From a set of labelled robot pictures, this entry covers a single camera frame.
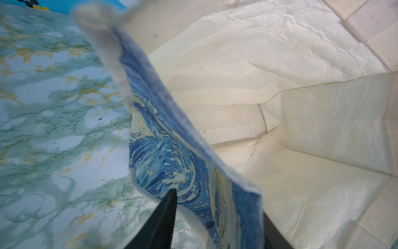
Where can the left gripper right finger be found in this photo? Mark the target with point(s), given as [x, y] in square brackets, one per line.
[273, 239]

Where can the cream canvas shopping bag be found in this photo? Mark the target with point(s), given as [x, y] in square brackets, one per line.
[245, 107]

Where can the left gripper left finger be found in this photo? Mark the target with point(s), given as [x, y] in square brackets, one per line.
[157, 233]

